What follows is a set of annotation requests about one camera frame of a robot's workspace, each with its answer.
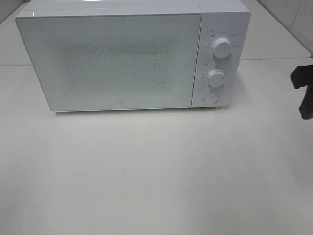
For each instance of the round door release button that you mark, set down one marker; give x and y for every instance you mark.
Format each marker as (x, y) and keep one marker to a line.
(211, 98)

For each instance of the white microwave door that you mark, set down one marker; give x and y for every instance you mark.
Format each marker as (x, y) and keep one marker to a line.
(114, 62)

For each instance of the white microwave oven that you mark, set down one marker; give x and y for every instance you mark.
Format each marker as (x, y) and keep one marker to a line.
(219, 18)

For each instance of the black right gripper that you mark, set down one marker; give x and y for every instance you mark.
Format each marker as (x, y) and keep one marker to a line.
(302, 76)

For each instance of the white microwave knob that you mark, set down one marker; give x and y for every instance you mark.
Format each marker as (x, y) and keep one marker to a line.
(216, 78)
(222, 47)

